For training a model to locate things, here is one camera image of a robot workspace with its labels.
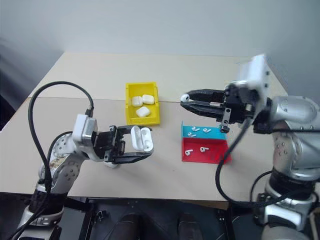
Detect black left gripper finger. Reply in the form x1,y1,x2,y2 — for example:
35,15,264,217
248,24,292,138
115,125,135,138
110,150,155,166

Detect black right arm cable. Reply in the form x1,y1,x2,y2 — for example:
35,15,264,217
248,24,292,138
215,116,320,208

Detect black base frame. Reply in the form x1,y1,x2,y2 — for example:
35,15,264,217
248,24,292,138
62,196,236,240

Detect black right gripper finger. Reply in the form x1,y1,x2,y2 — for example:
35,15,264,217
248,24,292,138
187,88,226,102
180,99,225,123

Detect red plastic tray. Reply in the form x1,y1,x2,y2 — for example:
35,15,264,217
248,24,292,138
180,136,233,165

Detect blue plastic tray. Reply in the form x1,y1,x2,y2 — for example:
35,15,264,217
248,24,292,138
180,120,229,141

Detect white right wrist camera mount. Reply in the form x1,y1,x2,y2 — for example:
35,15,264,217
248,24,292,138
237,53,272,101

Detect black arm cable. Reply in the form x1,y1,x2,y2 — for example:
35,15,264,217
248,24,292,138
215,116,320,208
27,81,95,240

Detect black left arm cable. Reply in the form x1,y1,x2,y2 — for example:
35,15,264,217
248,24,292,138
27,81,95,240

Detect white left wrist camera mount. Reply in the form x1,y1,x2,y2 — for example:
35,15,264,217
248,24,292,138
72,113,99,154

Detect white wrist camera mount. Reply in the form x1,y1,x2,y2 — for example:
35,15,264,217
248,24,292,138
72,113,99,154
237,53,272,101

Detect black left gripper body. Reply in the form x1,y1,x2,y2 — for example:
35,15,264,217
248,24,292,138
93,125,126,163

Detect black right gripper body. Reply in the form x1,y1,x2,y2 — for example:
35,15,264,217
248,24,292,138
219,81,261,134

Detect yellow plastic bin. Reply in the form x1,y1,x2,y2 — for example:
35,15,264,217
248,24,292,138
124,81,161,126

